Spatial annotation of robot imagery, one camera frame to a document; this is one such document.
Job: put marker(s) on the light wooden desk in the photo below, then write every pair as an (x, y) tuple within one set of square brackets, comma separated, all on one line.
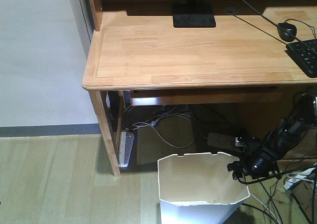
[(135, 47)]

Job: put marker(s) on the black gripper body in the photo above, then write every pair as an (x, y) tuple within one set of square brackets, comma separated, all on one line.
[(260, 163)]

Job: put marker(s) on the white plastic trash bin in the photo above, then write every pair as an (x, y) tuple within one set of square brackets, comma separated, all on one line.
[(198, 189)]

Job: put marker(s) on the black keyboard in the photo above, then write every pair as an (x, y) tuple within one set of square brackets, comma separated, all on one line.
[(305, 58)]

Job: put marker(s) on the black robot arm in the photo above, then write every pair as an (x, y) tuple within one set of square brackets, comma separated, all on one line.
[(291, 130)]

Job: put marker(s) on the white power strip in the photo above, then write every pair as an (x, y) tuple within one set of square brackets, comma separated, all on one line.
[(125, 148)]

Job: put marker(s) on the beige power strip under desk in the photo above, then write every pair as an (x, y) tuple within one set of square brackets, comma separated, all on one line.
[(222, 141)]

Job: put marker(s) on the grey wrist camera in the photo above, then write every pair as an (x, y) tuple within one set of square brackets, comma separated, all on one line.
[(247, 142)]

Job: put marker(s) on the black monitor stand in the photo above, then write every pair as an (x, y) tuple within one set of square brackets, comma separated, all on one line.
[(193, 14)]

